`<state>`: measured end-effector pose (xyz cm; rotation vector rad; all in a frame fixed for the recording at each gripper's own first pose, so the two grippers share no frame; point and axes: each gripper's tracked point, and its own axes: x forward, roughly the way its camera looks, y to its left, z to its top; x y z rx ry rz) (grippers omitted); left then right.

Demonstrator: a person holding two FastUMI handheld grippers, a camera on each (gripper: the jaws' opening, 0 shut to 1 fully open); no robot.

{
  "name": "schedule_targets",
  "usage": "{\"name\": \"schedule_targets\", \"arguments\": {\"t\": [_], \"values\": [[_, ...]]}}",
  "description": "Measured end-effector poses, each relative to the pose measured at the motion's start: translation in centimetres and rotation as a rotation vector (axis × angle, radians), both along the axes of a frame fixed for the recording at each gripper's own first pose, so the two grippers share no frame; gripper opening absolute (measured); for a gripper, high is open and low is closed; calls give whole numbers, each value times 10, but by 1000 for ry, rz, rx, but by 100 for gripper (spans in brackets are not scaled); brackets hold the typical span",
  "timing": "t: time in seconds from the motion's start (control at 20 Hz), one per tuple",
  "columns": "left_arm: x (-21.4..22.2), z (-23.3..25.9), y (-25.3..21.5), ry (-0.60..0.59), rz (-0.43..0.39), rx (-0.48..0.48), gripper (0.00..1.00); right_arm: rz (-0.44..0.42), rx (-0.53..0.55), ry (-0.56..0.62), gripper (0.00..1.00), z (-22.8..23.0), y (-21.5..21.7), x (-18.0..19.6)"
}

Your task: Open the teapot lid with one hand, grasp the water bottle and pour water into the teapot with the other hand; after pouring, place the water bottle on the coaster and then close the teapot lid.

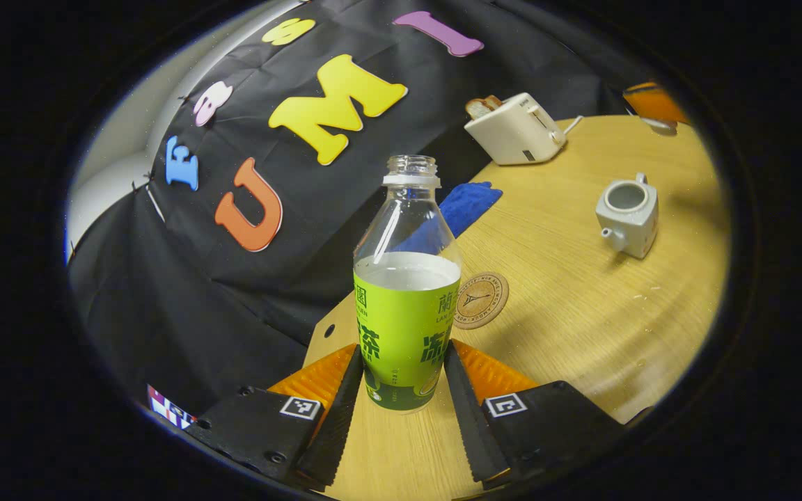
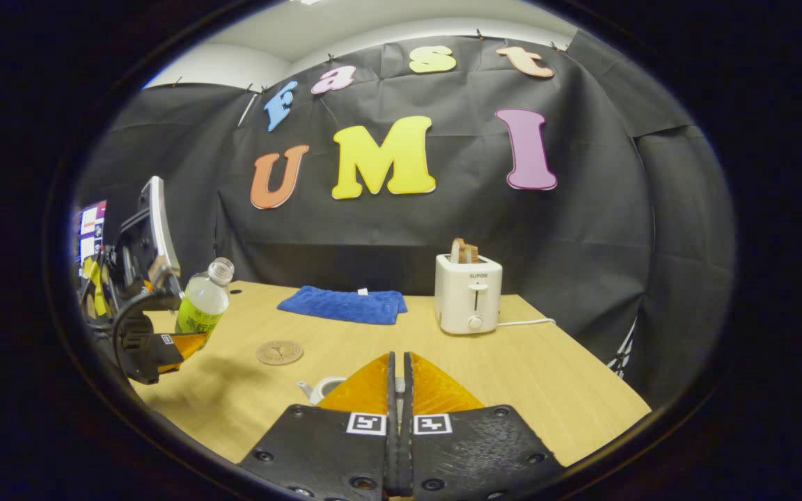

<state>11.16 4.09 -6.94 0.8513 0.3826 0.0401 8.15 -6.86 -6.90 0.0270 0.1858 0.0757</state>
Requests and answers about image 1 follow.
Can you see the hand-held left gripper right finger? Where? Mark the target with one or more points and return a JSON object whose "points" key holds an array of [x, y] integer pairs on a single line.
{"points": [[467, 417]]}

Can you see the computer monitor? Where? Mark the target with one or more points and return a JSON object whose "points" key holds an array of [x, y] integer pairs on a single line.
{"points": [[171, 410]]}

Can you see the blue towel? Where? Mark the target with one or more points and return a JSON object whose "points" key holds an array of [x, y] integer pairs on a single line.
{"points": [[470, 205]]}

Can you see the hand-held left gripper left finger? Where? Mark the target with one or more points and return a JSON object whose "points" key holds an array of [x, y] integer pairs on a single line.
{"points": [[338, 424]]}

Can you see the toasted bread slice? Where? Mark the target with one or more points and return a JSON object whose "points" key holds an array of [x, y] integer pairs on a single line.
{"points": [[477, 109], [494, 101]]}

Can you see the round cork coaster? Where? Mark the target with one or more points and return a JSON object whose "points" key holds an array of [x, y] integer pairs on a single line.
{"points": [[484, 299]]}

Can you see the white toaster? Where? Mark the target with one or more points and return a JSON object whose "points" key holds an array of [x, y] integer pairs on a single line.
{"points": [[512, 132]]}

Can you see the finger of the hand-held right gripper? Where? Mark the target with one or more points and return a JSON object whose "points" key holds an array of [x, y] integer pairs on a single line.
{"points": [[651, 104]]}

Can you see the white ceramic teacup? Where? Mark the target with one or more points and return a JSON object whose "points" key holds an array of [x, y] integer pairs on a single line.
{"points": [[634, 223]]}

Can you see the black backdrop cloth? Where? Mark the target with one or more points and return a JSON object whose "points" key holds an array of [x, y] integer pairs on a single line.
{"points": [[185, 313]]}

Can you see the green label water bottle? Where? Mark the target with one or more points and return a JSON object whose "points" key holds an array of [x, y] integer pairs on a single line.
{"points": [[404, 327]]}

